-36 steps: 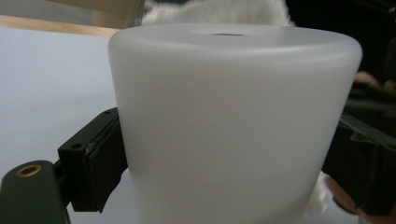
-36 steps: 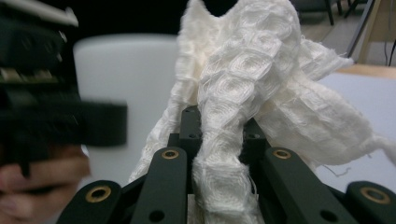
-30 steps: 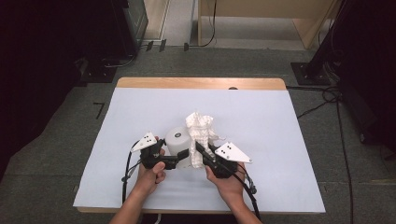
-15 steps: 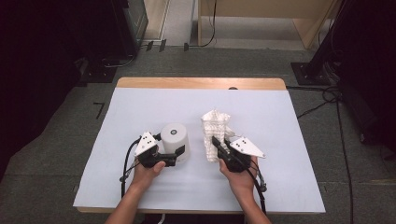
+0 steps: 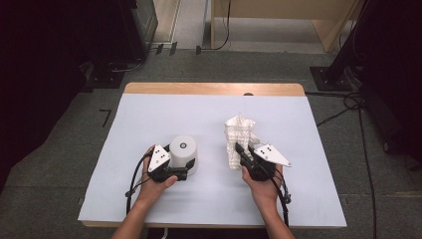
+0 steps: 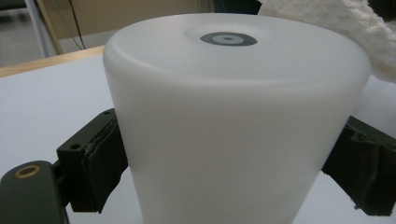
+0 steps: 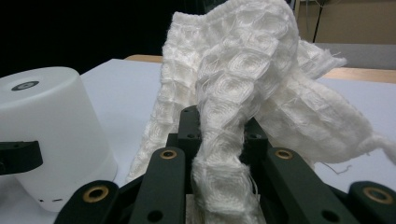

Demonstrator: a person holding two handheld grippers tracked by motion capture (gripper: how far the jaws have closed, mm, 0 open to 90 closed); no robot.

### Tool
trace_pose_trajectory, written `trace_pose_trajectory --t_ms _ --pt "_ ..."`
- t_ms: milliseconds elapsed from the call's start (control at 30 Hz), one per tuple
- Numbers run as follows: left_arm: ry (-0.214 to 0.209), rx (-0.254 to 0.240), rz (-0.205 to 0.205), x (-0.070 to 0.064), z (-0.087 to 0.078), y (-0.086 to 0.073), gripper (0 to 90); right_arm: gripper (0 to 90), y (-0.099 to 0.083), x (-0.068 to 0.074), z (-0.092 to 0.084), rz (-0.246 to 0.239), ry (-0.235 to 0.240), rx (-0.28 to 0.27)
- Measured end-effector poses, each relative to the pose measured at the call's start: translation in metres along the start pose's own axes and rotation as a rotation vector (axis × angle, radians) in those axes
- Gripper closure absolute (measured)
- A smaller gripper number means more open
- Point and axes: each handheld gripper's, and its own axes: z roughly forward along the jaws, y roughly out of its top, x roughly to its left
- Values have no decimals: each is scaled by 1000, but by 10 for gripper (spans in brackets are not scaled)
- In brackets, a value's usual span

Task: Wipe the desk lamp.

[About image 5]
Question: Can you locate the light wooden panel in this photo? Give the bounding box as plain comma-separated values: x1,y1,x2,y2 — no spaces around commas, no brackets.
152,0,182,44

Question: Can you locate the white waffle cloth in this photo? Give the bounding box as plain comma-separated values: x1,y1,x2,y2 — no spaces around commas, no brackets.
224,114,262,170

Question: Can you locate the dark curtain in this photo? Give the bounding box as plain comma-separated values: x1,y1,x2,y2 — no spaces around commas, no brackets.
0,0,133,192
351,0,422,163

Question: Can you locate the hand-held gripper black cable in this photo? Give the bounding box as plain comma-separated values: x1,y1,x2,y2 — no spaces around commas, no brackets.
124,155,150,215
270,172,293,228

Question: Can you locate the grey cable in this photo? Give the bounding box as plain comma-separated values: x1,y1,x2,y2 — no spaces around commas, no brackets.
110,59,145,73

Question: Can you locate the black metal stand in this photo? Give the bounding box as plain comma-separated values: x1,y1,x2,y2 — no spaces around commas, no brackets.
310,0,379,93

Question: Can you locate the hanging black cable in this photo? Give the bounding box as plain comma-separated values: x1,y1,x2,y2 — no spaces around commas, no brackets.
198,0,232,52

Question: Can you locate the black floor cable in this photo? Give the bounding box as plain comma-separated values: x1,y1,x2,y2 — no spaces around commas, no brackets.
305,91,366,127
357,106,377,239

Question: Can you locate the right hand-held gripper black cable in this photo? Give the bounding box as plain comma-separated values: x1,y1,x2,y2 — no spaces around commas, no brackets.
270,172,293,228

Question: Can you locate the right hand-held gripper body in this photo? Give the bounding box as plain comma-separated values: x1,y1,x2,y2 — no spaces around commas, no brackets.
239,143,293,182

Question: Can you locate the black stand base plate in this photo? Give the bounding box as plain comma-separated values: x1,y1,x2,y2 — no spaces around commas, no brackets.
85,61,125,90

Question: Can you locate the person's right hand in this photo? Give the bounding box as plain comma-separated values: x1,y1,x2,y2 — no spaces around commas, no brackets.
242,164,284,207

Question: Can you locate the light wooden desk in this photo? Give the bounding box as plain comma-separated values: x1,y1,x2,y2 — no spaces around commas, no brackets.
210,0,362,54

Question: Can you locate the white table sheet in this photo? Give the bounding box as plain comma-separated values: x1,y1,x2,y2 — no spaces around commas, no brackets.
78,93,347,228

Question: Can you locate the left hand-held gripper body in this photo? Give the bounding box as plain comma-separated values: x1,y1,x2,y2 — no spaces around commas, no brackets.
147,144,188,183

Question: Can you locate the left hand-held gripper black cable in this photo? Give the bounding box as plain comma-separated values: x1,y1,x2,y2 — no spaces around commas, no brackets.
124,155,150,215

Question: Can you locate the person's left hand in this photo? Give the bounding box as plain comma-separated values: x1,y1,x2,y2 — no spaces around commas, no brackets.
136,145,178,202

